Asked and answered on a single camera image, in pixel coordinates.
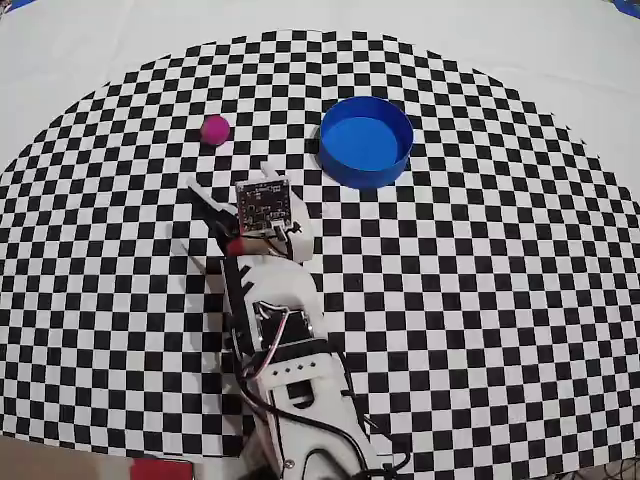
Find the black white checkerboard sheet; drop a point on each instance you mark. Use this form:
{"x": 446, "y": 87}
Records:
{"x": 100, "y": 225}

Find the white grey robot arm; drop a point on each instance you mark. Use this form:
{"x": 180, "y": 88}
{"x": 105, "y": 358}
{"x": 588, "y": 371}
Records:
{"x": 280, "y": 285}

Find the red flat box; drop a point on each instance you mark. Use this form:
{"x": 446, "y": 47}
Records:
{"x": 162, "y": 470}

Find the wrist camera with red mount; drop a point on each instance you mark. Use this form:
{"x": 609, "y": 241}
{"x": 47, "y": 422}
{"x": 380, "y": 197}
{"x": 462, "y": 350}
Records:
{"x": 262, "y": 205}

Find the blue round box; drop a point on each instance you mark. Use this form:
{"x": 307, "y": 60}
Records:
{"x": 360, "y": 145}

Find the pink faceted ball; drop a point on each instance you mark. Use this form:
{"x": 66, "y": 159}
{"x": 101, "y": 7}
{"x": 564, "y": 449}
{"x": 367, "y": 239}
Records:
{"x": 215, "y": 130}

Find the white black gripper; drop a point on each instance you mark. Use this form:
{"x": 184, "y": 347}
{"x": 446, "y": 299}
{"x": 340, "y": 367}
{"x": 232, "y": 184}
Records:
{"x": 209, "y": 201}

